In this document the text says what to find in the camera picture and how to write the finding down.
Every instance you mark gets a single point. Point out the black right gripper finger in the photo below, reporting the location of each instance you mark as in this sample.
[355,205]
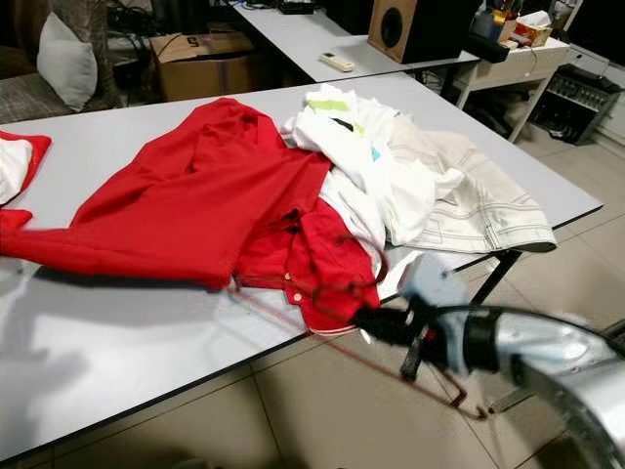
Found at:
[386,318]
[386,338]

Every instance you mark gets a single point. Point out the red polo shirt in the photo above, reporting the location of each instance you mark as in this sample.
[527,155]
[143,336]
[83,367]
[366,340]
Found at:
[215,195]

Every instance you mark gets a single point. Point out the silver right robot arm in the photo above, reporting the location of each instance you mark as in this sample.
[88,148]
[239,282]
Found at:
[547,357]

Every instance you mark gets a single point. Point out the white shirt green print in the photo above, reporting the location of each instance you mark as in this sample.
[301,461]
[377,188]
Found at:
[361,186]

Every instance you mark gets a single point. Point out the red and white garment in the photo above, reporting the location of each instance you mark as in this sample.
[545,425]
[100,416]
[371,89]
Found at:
[15,166]

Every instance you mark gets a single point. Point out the grey table black legs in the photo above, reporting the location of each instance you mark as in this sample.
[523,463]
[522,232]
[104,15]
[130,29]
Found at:
[137,342]

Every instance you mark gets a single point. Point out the white remote control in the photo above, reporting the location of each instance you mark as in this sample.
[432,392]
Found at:
[337,62]

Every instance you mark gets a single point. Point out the brown grey armchair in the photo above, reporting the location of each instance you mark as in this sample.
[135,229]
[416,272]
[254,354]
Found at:
[24,98]

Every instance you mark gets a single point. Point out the black audio mixer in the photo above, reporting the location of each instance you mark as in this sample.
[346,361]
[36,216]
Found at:
[576,98]

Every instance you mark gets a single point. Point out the small white desk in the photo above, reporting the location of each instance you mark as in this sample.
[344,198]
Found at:
[522,63]

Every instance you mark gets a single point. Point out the black desk organizer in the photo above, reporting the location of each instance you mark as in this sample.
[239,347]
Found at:
[488,47]

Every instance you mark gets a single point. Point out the wooden black speaker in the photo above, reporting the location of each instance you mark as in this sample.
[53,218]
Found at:
[420,29]

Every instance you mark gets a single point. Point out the white long table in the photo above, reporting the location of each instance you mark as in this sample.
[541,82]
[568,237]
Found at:
[303,39]

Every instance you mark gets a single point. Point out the brown cardboard box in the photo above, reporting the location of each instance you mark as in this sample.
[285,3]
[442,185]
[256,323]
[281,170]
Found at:
[205,76]

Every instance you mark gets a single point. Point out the orange tissue box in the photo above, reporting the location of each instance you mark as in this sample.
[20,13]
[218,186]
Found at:
[532,34]

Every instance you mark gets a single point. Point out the small black device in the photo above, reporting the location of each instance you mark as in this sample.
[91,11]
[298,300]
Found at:
[298,7]

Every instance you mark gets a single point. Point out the grey pillow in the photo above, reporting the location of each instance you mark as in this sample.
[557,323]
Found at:
[66,59]

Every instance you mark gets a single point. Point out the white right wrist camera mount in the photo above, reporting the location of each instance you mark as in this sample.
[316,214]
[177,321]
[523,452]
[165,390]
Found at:
[425,278]

